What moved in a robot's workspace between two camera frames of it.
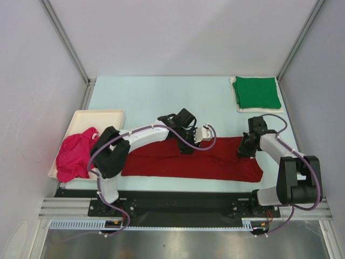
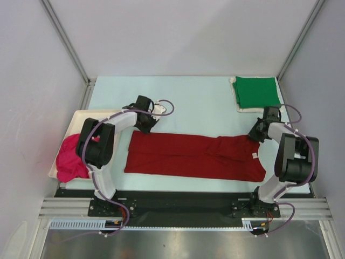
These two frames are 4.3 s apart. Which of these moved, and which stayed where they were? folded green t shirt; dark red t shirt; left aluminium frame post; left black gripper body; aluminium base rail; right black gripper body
Moved: left black gripper body; right black gripper body
Stayed: dark red t shirt; folded green t shirt; left aluminium frame post; aluminium base rail
